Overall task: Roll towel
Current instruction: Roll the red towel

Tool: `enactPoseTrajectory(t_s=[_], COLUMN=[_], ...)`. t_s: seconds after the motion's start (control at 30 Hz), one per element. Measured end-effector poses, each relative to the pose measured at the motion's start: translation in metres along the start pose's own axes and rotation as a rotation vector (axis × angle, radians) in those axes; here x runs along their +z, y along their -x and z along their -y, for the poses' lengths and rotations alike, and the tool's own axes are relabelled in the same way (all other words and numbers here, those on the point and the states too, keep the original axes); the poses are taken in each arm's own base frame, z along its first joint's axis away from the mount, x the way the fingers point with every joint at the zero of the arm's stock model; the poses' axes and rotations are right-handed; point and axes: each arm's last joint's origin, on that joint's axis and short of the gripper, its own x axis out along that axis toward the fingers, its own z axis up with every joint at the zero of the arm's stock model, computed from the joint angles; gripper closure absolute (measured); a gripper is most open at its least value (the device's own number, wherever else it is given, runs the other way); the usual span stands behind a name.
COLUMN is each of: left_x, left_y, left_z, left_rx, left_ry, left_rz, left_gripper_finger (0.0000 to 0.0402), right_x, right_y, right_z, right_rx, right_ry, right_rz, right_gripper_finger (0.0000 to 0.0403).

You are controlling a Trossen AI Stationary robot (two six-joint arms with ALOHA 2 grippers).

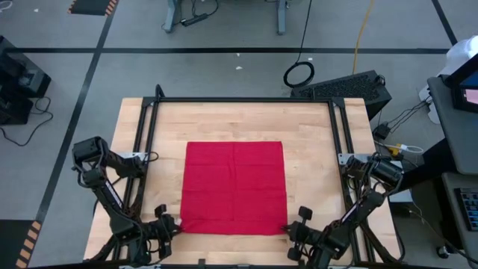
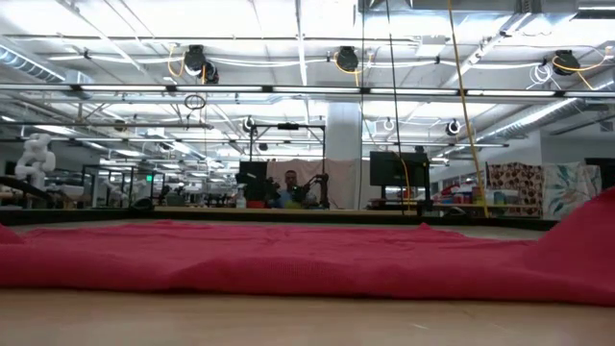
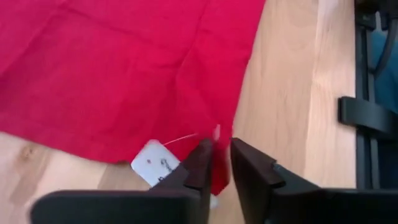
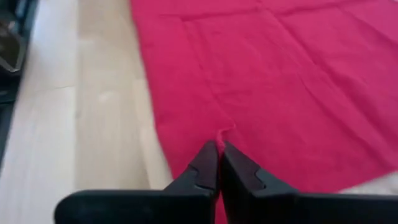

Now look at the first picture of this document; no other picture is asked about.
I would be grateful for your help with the black equipment box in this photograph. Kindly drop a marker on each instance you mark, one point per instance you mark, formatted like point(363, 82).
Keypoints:
point(15, 110)

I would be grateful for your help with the black power strip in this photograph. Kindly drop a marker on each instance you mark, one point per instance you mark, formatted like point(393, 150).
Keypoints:
point(194, 19)

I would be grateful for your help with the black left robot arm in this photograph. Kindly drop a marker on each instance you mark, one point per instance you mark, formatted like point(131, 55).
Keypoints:
point(112, 198)

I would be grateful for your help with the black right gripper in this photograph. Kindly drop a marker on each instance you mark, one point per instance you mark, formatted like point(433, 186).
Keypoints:
point(300, 233)

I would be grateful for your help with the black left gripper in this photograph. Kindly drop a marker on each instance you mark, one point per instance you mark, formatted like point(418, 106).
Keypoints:
point(163, 231)

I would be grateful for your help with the white labelled box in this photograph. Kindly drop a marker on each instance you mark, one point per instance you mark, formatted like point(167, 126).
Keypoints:
point(401, 196)

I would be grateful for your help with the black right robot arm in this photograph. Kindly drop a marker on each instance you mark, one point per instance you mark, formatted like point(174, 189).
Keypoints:
point(336, 235)

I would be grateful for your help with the black perforated computer tower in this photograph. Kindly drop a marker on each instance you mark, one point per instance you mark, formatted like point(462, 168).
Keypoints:
point(347, 87)

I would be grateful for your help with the black hazard-striped mat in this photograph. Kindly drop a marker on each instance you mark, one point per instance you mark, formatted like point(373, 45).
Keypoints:
point(11, 243)
point(91, 6)

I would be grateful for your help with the grey desk leg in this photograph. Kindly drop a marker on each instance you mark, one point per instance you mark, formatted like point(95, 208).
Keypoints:
point(172, 16)
point(281, 18)

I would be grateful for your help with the white bag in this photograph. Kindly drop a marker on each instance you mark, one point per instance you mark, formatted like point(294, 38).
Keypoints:
point(461, 52)

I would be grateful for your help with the black power adapter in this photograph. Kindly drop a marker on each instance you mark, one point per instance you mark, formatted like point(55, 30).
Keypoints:
point(381, 131)

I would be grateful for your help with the red towel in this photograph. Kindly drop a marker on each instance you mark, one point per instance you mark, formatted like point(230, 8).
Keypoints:
point(233, 187)

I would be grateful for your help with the black aluminium table frame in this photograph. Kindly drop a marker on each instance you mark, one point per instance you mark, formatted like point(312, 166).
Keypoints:
point(242, 99)

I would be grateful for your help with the black desk foot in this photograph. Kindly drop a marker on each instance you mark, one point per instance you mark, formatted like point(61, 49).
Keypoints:
point(429, 168)

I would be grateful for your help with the black keyboard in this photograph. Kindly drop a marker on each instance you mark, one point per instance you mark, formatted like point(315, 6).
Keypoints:
point(468, 209)

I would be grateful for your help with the grey desk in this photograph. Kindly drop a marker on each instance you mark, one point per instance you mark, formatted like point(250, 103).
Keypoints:
point(450, 209)
point(459, 142)

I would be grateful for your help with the black equipment case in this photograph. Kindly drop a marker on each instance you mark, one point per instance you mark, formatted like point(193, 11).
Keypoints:
point(26, 80)

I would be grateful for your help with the black caster wheel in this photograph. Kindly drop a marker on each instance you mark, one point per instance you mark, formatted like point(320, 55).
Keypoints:
point(443, 252)

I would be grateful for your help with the black monitor with lit screen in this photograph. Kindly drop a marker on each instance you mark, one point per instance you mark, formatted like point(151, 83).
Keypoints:
point(457, 99)

